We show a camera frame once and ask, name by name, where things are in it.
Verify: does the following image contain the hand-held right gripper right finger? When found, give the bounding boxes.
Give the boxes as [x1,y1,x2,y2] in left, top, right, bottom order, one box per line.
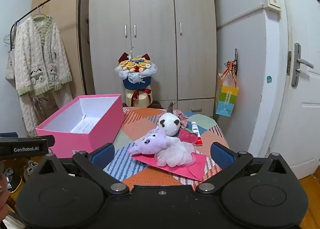
[195,141,291,196]

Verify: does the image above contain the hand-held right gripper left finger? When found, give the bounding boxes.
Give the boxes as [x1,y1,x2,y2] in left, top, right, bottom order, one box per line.
[37,143,130,196]

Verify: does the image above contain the pink cardboard box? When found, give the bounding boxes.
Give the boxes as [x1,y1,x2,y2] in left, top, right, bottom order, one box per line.
[35,95,125,159]

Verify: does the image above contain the pink envelope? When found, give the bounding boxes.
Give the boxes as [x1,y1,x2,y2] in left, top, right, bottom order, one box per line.
[131,149,207,181]

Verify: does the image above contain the red strawberry plush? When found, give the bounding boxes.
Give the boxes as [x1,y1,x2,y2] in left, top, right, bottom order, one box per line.
[178,128,199,144]

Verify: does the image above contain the white mesh bath sponge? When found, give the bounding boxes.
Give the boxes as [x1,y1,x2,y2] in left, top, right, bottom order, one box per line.
[154,141,197,167]

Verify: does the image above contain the purple plush toy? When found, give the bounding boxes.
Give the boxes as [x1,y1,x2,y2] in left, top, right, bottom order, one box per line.
[127,129,180,156]

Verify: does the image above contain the floral fabric scrunchie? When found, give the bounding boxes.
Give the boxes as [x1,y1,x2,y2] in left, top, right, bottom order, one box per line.
[172,109,189,129]

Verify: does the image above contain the white plush toy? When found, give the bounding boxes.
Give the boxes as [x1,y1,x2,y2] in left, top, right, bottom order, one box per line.
[157,113,181,136]

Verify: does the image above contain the person's left hand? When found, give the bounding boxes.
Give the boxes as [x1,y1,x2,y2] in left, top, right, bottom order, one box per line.
[0,169,12,209]

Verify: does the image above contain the grey sneakers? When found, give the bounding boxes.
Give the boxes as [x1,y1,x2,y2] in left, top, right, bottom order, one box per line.
[24,160,38,177]

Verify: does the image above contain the yellow trash bin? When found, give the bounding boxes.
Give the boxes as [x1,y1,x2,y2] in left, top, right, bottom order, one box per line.
[4,168,25,193]

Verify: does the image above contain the white printed paper sheet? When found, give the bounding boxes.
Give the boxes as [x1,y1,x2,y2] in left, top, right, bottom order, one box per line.
[70,115,97,134]

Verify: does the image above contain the cream fluffy pyjama pants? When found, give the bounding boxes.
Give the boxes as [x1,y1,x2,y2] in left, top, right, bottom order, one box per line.
[19,86,74,137]

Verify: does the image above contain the colourful striped gift bag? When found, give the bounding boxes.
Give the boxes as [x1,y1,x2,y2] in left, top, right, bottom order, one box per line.
[215,61,239,117]

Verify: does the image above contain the dark stool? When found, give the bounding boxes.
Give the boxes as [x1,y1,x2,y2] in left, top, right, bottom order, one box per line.
[122,100,163,110]

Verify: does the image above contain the beige tote bag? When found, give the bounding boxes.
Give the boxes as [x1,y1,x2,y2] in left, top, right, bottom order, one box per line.
[5,49,16,86]

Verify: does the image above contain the flower bouquet with blue wrap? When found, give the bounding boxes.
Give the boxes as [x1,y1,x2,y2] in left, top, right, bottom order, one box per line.
[114,50,158,107]

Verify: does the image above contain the cream fluffy cardigan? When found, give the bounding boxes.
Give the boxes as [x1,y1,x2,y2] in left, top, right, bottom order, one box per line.
[14,15,73,97]

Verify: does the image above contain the white door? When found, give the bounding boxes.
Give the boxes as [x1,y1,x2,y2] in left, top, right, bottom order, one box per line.
[275,0,320,179]

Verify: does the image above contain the black clothes rack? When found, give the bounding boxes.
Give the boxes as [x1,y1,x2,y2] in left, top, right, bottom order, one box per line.
[10,0,88,96]

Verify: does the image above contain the grey three-door wardrobe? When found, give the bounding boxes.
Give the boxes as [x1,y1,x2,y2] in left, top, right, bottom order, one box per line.
[87,0,218,117]

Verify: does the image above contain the black wall hook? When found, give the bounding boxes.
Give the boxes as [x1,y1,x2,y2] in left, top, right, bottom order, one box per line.
[224,48,240,75]

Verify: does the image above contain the wire clothes hangers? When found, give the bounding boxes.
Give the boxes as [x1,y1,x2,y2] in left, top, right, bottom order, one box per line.
[3,33,16,47]

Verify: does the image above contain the metal door handle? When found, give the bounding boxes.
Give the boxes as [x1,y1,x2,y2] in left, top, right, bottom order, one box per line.
[291,43,315,87]

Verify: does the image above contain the white light switch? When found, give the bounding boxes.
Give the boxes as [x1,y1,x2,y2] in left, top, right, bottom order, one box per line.
[262,0,282,12]

